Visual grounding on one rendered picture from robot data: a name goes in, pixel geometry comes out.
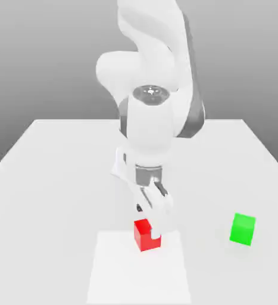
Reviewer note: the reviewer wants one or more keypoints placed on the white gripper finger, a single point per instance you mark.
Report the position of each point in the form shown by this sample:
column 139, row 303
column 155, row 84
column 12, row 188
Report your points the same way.
column 158, row 226

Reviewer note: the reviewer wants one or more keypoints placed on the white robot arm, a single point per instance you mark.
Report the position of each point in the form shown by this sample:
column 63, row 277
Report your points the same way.
column 150, row 124

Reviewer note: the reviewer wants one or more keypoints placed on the small red cube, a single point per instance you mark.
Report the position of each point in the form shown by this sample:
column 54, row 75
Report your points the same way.
column 143, row 238

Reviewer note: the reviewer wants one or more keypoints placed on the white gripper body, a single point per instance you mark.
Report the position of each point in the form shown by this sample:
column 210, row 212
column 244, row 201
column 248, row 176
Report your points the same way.
column 156, row 205

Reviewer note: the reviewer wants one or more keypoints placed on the small green cube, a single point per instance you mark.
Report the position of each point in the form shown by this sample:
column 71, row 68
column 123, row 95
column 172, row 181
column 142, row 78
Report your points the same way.
column 242, row 230

